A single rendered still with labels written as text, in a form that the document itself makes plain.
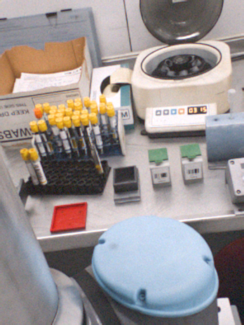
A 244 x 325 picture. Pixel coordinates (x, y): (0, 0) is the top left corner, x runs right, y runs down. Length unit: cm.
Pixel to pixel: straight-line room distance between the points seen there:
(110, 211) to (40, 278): 51
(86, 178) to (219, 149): 29
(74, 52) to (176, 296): 96
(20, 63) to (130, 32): 34
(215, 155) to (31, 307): 63
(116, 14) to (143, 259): 97
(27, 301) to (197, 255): 17
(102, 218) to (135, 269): 42
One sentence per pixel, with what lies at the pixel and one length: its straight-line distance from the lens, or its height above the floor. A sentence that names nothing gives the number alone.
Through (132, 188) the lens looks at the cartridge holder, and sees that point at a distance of 82.
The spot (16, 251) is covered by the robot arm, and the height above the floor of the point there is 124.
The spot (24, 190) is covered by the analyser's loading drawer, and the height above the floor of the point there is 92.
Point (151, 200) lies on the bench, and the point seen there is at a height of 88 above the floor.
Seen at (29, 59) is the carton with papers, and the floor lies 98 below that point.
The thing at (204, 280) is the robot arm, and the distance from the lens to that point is 39.
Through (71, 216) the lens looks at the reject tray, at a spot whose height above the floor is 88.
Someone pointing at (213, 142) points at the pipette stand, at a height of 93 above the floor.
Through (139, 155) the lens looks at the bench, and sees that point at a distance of 93.
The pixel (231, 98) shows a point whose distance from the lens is 81.
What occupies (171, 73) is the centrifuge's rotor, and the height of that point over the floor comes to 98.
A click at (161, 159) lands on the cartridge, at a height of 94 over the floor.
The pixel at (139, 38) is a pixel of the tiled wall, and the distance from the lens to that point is 129.
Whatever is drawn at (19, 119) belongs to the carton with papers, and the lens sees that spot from 104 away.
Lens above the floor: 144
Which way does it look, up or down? 37 degrees down
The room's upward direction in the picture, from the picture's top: 12 degrees counter-clockwise
